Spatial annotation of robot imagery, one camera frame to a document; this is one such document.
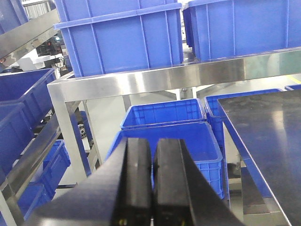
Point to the blue crate near low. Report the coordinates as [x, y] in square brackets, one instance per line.
[164, 141]

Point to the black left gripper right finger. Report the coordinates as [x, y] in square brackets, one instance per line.
[183, 197]

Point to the blue crate low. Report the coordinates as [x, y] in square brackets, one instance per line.
[163, 113]
[164, 141]

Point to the steel flow rack left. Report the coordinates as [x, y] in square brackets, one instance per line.
[20, 153]

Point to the stainless steel workbench frame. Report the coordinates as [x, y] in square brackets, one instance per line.
[221, 75]

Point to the blue crate top right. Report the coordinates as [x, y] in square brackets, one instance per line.
[229, 28]

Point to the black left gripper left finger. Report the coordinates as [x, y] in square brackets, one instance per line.
[117, 194]

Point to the blue crate top middle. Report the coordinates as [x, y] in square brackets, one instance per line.
[109, 36]

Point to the blue crate rack upper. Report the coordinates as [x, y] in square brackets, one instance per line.
[29, 88]

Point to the blue crate far low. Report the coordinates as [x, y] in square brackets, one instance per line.
[163, 113]

